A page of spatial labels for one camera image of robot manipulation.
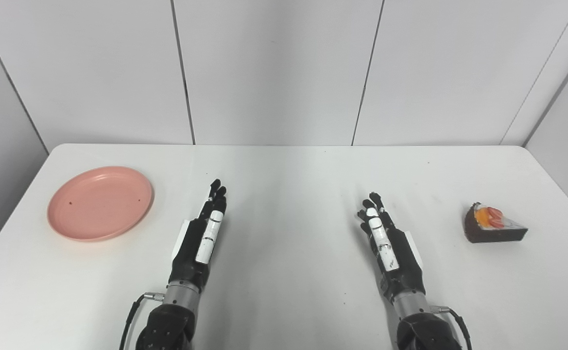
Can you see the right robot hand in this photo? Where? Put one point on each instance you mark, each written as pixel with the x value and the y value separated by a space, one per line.
pixel 394 253

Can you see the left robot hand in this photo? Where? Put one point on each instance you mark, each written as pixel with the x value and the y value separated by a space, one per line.
pixel 194 250

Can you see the chocolate cake slice with fruit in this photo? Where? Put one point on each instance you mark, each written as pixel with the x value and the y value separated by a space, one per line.
pixel 492 225

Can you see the pink plate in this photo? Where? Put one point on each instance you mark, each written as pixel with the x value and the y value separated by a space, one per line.
pixel 100 203

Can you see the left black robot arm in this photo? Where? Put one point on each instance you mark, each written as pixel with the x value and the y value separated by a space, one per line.
pixel 169 321

